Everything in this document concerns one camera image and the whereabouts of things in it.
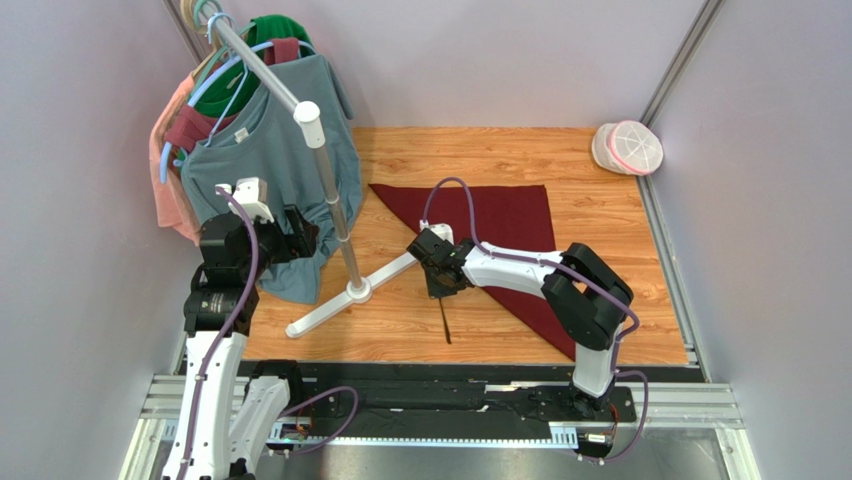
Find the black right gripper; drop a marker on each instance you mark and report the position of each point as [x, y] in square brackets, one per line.
[445, 282]

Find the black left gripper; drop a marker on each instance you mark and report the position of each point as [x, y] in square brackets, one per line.
[300, 243]

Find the gold metal fork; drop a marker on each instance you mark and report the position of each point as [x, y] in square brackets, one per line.
[446, 329]

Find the dark red cloth napkin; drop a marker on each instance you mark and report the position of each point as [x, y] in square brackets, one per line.
[500, 325]

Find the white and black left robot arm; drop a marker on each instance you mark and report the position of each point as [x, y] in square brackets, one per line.
[215, 439]

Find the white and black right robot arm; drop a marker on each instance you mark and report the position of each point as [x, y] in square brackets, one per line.
[589, 300]

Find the blue-grey t-shirt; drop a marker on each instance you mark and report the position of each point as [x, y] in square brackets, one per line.
[264, 141]

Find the pink t-shirt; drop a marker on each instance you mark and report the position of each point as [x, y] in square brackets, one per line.
[173, 209]

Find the silver and white clothes rack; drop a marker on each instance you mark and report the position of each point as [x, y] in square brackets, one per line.
[306, 114]

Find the dark red t-shirt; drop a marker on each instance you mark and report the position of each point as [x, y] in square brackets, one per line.
[191, 125]

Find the light blue clothes hanger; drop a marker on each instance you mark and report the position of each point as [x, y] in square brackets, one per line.
[210, 69]

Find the green t-shirt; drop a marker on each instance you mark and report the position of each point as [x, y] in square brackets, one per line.
[232, 90]

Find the white and pink mesh bag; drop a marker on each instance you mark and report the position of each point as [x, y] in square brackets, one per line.
[627, 147]

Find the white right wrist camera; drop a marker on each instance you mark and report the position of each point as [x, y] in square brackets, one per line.
[441, 230]

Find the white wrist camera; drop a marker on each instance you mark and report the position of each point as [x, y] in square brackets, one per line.
[251, 194]
[441, 230]

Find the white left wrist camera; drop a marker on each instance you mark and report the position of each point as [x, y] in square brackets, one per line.
[251, 194]

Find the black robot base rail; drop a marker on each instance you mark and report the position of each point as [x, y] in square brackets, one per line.
[453, 406]

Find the aluminium frame post right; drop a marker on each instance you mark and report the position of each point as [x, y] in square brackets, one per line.
[691, 42]

